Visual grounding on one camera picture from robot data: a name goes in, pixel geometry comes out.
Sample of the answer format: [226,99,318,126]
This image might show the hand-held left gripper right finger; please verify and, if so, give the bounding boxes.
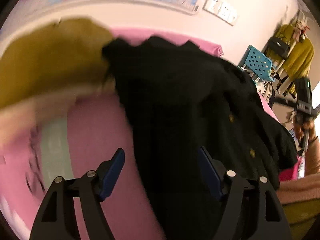
[197,146,293,240]

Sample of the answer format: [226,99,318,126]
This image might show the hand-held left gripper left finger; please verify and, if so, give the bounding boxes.
[29,148,125,240]

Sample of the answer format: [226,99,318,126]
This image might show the black garment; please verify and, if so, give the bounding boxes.
[102,36,298,240]

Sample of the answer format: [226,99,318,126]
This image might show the person's right forearm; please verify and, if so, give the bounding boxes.
[305,136,320,177]

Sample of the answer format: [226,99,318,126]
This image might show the person's right hand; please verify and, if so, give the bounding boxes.
[293,114,316,143]

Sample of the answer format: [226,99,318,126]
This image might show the yellow hanging garment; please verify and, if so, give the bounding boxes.
[266,24,315,95]

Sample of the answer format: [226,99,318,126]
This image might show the beige hanging tote bags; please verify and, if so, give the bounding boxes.
[254,79,275,103]

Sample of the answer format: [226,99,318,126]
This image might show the printed pink blanket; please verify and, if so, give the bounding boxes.
[0,26,280,240]

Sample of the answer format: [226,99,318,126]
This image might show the black handbag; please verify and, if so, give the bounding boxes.
[269,36,290,58]

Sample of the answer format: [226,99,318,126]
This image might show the blue plastic hanging basket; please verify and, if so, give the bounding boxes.
[237,45,277,82]

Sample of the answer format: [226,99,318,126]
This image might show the cream garment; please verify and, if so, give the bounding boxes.
[0,85,115,150]

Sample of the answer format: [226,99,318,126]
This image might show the olive green cloth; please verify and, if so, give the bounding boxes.
[281,201,320,240]

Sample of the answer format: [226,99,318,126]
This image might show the mustard garment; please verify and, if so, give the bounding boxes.
[0,17,117,110]

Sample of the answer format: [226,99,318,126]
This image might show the white wall data socket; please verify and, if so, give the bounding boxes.
[229,7,238,27]

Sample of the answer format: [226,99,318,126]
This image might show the white wall power socket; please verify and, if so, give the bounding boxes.
[204,0,222,14]
[217,1,232,20]

